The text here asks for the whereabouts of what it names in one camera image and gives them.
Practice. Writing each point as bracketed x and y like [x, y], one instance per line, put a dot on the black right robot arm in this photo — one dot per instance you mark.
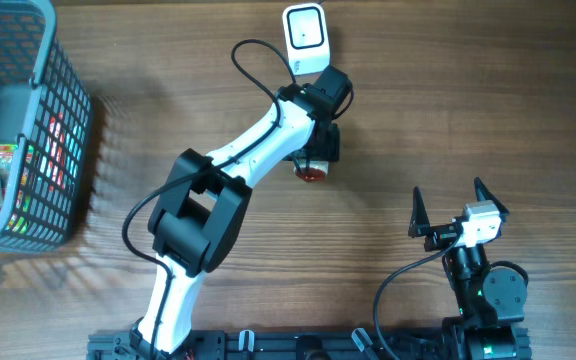
[490, 295]

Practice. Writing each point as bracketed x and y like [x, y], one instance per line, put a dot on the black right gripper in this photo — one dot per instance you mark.
[439, 234]

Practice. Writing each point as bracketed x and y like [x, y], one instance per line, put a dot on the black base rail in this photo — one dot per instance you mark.
[413, 343]

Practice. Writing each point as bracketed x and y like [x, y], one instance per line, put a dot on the dark grey plastic basket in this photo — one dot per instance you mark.
[46, 115]

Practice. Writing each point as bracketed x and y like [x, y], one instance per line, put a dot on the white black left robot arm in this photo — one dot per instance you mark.
[199, 210]

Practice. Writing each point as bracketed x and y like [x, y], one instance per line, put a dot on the green lid sauce jar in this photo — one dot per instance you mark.
[311, 171]

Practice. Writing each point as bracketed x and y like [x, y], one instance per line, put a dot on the white barcode scanner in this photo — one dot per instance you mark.
[306, 38]

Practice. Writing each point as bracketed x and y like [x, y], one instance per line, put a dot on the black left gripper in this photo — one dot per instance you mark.
[330, 153]

